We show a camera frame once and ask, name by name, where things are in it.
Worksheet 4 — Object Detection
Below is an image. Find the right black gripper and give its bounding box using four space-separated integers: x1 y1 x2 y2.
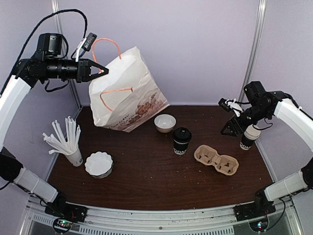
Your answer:
221 103 270 137

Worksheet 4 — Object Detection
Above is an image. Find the brown cardboard cup carrier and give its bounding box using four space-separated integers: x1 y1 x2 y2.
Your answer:
194 145 239 176

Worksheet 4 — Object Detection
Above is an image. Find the white paper takeout bag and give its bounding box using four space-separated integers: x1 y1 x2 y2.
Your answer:
89 47 169 133

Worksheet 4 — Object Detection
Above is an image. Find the black lidded coffee cup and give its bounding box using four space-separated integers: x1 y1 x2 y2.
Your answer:
173 127 192 155

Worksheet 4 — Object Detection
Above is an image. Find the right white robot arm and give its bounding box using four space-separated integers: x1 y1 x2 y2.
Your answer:
218 81 313 216

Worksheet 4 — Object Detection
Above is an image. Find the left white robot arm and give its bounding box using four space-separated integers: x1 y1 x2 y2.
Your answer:
0 33 109 217

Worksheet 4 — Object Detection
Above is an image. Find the white ceramic bowl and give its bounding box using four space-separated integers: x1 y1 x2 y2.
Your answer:
154 114 177 133

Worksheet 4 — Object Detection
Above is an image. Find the bundle of wrapped straws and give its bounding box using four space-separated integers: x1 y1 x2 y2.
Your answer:
42 116 81 155

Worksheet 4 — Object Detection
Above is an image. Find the white cup holding straws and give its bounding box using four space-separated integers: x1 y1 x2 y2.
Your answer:
64 145 83 167

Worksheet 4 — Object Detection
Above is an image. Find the white fluted dish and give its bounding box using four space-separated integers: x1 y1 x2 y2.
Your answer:
85 151 113 179

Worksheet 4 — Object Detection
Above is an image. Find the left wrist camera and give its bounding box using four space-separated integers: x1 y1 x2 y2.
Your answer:
71 33 97 62

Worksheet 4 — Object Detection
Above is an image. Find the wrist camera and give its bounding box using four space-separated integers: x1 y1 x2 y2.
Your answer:
71 33 97 62
218 98 243 117

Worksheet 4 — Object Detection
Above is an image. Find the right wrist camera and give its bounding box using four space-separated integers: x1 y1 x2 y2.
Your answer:
218 98 243 117

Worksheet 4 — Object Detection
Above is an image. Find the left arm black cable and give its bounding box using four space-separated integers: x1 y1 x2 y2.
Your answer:
14 9 88 79

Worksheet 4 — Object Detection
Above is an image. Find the left aluminium frame post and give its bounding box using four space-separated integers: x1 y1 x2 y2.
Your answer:
51 0 82 110

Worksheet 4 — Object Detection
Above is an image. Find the aluminium frame post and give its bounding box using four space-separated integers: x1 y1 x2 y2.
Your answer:
243 0 267 89
51 0 82 110

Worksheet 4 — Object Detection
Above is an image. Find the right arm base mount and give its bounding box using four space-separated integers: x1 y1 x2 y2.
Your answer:
233 202 276 221

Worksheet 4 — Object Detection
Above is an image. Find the aluminium front rail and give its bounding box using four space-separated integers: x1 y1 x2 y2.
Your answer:
21 192 300 235

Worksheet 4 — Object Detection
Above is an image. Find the right aluminium frame post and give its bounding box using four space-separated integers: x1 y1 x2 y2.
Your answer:
243 0 267 89

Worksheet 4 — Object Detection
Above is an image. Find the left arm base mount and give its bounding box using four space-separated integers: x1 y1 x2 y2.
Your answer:
45 203 88 222

